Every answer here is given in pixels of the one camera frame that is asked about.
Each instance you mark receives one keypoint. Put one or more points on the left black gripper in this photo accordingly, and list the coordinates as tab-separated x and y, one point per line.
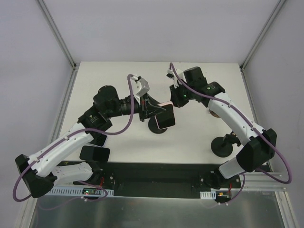
144	107

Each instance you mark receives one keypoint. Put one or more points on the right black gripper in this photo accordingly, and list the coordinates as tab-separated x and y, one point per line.
175	95

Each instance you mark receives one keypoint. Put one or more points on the black phone pink case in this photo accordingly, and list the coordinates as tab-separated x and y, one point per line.
166	118

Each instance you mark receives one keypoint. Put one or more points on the black clamp phone stand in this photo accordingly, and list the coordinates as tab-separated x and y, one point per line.
152	125

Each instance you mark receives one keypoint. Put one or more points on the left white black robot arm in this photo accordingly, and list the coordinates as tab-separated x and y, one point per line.
38	170

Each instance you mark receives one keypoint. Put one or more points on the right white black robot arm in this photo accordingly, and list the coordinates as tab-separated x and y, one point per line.
258	143

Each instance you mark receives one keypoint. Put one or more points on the wooden base wedge phone stand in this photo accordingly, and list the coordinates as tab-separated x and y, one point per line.
214	114

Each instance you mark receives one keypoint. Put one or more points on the black phone lilac case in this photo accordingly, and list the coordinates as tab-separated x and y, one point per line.
99	141

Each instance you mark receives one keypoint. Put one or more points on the black round base phone stand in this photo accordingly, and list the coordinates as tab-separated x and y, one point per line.
223	146

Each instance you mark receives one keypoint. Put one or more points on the black phone dark case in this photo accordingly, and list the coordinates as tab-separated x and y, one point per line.
97	154

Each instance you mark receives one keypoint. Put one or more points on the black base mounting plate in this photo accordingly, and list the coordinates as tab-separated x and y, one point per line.
154	180

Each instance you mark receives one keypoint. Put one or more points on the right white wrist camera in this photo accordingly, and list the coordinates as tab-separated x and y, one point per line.
172	75

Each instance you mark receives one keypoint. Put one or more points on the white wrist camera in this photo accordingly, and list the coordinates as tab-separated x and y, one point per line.
172	75
139	86

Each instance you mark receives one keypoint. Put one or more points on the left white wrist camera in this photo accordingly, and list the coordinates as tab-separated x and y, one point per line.
139	86

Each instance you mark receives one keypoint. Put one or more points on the left aluminium frame post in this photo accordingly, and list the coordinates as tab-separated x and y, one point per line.
56	33

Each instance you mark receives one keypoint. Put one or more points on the aluminium frame post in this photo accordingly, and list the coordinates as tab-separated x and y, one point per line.
262	34
56	33

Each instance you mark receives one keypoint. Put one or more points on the right white cable duct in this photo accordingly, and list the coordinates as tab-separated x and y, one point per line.
208	195

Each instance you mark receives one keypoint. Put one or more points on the white cable duct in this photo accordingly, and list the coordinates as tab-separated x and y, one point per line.
79	191
208	195

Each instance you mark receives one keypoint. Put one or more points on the left white cable duct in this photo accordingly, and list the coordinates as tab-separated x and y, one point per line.
79	191

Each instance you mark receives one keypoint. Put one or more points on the right aluminium frame post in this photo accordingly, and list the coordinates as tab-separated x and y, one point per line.
262	34

